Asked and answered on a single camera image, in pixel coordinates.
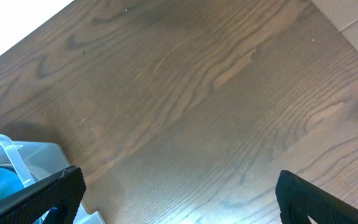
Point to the clear plastic storage container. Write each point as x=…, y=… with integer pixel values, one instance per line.
x=31, y=161

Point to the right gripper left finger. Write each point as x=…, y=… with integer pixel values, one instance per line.
x=57, y=196

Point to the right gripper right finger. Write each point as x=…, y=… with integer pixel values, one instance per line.
x=302, y=202

